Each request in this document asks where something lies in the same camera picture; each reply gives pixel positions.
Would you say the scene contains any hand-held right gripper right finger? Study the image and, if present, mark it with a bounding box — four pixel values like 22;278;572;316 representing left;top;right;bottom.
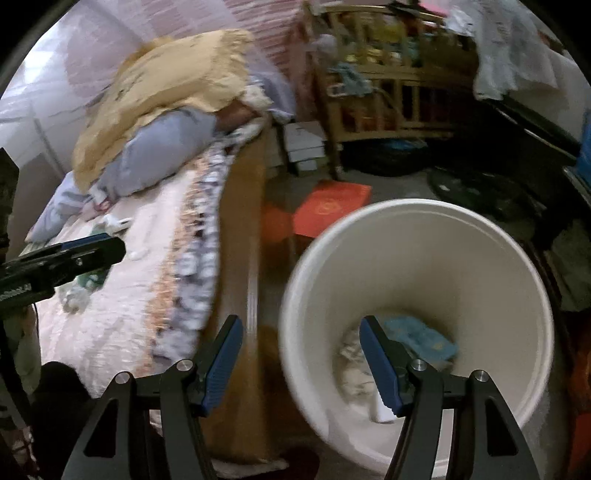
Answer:
359;316;543;480

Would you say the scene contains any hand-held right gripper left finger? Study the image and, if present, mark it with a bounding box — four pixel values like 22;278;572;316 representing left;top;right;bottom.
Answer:
62;315;245;480

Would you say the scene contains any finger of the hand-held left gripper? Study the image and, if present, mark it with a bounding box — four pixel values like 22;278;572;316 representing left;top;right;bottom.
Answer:
4;233;126;289

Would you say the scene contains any crushed white green carton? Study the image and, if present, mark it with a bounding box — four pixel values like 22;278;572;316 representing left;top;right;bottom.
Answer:
339;330;384;407

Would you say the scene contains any blue plastic packet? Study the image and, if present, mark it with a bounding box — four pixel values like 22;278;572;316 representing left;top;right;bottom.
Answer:
383;316;460;370

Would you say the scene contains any white plastic bucket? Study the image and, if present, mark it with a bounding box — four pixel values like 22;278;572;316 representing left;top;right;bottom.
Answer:
278;198;555;464

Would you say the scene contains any cream quilted bedspread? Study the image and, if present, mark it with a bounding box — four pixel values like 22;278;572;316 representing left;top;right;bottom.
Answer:
28;178;218;398

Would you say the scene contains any grey white fringed blanket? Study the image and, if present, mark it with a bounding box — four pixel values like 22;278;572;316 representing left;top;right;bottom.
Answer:
148;115;273;370

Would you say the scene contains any grey-blue blanket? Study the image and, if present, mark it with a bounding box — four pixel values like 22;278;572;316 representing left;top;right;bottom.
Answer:
25;69;296;243

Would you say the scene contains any red paper bag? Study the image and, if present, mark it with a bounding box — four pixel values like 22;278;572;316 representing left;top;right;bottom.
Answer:
293;181;374;241

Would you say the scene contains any black bag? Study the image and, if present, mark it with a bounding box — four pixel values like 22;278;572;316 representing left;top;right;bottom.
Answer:
342;138;430;176

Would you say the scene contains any white cardboard box stack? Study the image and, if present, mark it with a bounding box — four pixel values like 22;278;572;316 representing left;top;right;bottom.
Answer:
281;121;331;176

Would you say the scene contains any teal cloth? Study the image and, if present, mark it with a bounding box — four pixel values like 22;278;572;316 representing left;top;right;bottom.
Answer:
328;62;370;95

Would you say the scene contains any blue tissue pack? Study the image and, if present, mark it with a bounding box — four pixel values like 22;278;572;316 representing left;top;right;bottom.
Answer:
575;134;591;185

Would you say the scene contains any wooden baby crib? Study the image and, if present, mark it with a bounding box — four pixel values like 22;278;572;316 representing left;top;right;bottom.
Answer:
302;4;481;181

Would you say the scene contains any white plastic bag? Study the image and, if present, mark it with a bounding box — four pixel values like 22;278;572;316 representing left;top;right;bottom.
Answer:
450;4;559;100

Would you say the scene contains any wooden bed frame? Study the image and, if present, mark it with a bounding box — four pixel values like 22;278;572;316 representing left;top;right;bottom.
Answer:
203;124;287;467

